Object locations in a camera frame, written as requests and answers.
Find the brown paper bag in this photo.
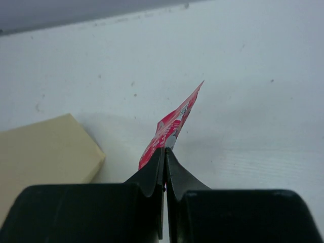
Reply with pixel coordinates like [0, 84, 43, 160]
[1, 114, 105, 222]

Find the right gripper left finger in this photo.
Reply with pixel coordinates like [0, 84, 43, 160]
[1, 148, 165, 242]

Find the small red snack packet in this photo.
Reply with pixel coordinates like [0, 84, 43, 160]
[138, 80, 204, 170]

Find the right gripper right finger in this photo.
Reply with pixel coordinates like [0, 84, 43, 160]
[165, 149, 323, 242]

